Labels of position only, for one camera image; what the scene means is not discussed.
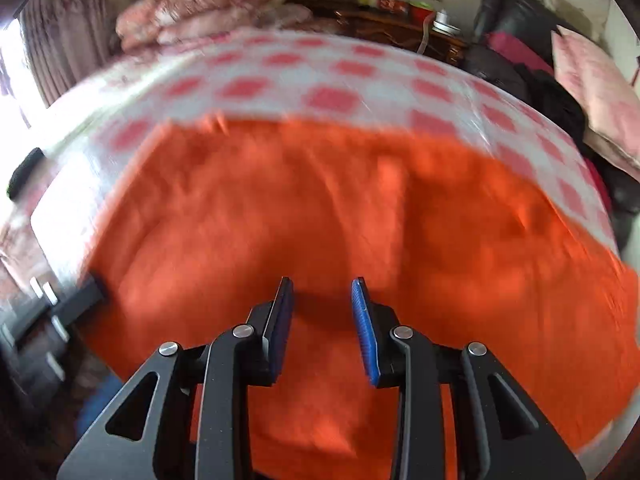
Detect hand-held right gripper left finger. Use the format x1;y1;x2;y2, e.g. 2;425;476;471
56;276;296;480

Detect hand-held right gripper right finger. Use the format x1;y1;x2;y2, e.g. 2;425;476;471
350;277;587;480

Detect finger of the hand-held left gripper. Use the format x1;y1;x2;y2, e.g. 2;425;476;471
49;276;109;328

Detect orange pants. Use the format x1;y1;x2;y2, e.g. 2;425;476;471
80;115;640;480

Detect bed with floral sheet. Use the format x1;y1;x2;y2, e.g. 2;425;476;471
0;35;236;311

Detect black case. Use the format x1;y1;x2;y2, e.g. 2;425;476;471
7;147;46;201

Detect red white checked board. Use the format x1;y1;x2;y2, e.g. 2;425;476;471
30;30;621;261

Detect pink curtain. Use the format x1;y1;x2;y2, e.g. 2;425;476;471
19;0;122;107

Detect black clothes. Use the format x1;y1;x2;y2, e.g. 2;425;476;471
514;62;587;147

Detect carved wooden nightstand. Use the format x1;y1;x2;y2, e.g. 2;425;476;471
334;6;469;67

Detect dark red cushion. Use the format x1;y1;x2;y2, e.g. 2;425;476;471
486;31;555;77

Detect pink floral pillow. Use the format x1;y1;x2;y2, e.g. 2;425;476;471
550;25;640;182

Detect black leather armchair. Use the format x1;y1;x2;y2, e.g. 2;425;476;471
461;0;640;213

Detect white cable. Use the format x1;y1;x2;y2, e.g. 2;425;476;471
417;16;435;55

